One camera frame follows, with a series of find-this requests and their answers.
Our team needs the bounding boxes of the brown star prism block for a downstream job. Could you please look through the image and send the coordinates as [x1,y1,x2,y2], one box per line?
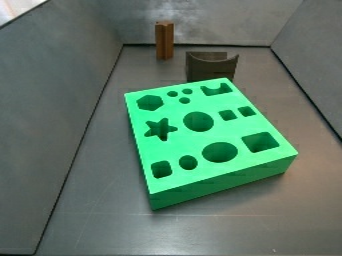
[155,21,174,60]

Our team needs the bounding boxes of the green shape sorter board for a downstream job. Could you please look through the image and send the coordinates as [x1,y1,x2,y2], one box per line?
[124,78,298,210]

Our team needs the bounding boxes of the dark grey curved stand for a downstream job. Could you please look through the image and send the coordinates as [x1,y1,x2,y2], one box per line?
[186,51,239,82]

